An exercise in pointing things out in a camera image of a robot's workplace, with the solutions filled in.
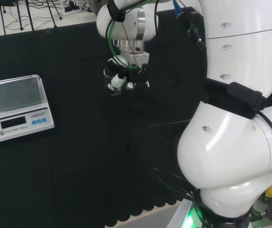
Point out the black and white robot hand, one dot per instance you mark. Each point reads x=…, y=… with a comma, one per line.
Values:
x=132, y=71

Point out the small clear glass beaker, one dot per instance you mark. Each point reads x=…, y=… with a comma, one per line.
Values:
x=108, y=82

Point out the white electronic balance steel pan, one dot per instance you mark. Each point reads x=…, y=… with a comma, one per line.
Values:
x=17, y=114

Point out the black bench cloth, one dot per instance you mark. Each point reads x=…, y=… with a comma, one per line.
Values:
x=90, y=142

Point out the white power strip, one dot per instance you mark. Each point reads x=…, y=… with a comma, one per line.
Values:
x=72, y=11

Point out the black tripod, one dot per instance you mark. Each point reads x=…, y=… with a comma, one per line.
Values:
x=29, y=14

